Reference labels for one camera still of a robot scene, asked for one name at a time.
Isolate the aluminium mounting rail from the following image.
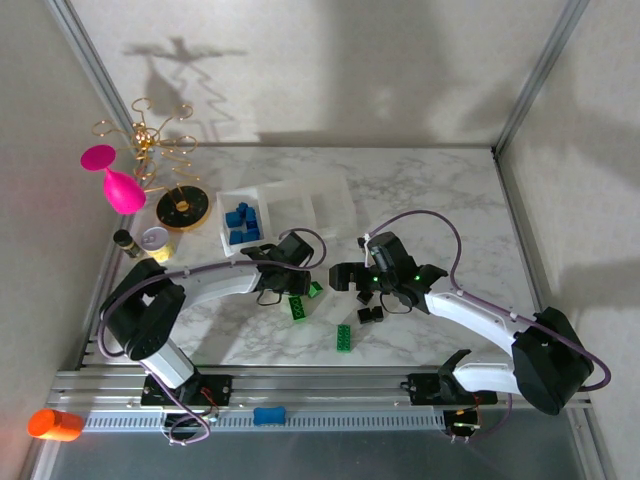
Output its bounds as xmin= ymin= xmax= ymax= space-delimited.
xmin=47 ymin=367 xmax=591 ymax=412

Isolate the black-lid spice jar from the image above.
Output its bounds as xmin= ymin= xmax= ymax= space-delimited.
xmin=112 ymin=228 xmax=145 ymax=260

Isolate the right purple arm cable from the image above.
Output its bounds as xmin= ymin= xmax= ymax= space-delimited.
xmin=367 ymin=208 xmax=612 ymax=444

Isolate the small black electronics box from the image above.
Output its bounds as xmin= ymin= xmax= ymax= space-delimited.
xmin=162 ymin=412 xmax=221 ymax=436
xmin=444 ymin=407 xmax=484 ymax=444

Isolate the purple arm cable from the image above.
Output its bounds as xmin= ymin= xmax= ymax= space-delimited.
xmin=367 ymin=208 xmax=612 ymax=444
xmin=97 ymin=228 xmax=327 ymax=447

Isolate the gold wire glass rack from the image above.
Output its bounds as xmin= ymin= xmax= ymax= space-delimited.
xmin=91 ymin=97 xmax=211 ymax=234

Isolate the grey slotted cable duct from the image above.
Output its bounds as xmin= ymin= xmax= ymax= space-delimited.
xmin=82 ymin=410 xmax=446 ymax=432

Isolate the orange plastic cylinder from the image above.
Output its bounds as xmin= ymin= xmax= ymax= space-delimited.
xmin=27 ymin=408 xmax=85 ymax=443

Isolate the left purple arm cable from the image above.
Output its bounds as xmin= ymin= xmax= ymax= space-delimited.
xmin=97 ymin=228 xmax=327 ymax=447

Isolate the blue bone-shaped toy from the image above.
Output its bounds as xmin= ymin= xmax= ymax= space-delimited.
xmin=252 ymin=406 xmax=287 ymax=427

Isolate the aluminium upright frame post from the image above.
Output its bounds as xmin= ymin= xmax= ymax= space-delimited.
xmin=492 ymin=0 xmax=592 ymax=156
xmin=43 ymin=0 xmax=137 ymax=151

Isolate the yellow can silver lid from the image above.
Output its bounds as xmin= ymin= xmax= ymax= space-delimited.
xmin=140 ymin=226 xmax=177 ymax=264

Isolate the grey metal panel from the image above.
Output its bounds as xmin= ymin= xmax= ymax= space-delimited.
xmin=47 ymin=429 xmax=589 ymax=480

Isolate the white three-compartment container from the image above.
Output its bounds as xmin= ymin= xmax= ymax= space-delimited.
xmin=215 ymin=172 xmax=359 ymax=259

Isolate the right short black cable loop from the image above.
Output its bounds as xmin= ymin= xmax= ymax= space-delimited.
xmin=378 ymin=292 xmax=414 ymax=315

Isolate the aluminium table side rail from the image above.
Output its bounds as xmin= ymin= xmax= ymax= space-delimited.
xmin=79 ymin=144 xmax=139 ymax=374
xmin=492 ymin=148 xmax=594 ymax=401

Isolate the pink plastic goblet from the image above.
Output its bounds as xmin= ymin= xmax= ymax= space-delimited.
xmin=80 ymin=143 xmax=147 ymax=216

